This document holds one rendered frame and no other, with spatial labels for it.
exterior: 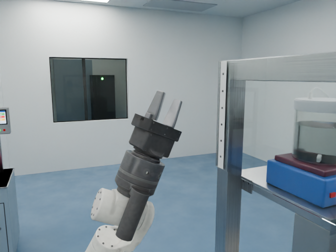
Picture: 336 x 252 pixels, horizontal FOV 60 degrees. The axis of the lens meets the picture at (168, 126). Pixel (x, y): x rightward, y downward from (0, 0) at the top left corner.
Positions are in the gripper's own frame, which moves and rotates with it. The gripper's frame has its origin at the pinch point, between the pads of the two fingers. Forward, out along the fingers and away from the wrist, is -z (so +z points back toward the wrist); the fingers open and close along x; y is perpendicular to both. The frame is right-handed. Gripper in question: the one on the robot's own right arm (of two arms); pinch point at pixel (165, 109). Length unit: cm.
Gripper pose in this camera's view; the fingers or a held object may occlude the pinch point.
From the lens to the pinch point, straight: 61.5
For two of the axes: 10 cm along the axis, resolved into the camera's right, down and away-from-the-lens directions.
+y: -6.5, -2.5, 7.2
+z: -3.7, 9.3, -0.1
